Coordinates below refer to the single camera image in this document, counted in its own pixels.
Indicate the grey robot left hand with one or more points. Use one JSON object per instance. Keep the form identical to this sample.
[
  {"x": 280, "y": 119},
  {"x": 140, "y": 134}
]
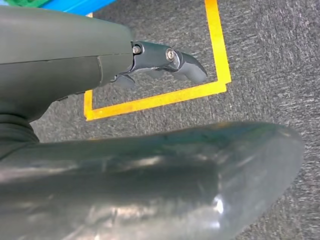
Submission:
[{"x": 62, "y": 49}]

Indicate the yellow floor tape square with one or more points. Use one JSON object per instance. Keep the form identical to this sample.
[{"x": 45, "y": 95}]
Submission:
[{"x": 220, "y": 49}]

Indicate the green plastic crate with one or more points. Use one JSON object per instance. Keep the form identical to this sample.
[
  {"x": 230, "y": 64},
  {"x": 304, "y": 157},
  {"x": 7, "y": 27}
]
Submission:
[{"x": 25, "y": 2}]

